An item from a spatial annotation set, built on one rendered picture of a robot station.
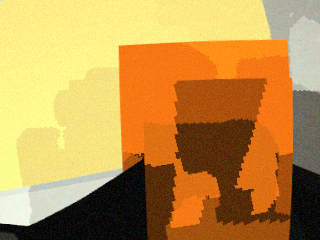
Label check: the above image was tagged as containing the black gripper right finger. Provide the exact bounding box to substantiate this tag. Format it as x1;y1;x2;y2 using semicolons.
289;164;320;240

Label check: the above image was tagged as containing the yellow panel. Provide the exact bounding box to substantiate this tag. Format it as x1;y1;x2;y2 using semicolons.
0;0;272;192

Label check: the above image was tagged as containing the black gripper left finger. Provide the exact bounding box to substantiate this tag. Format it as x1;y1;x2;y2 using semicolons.
0;159;148;240

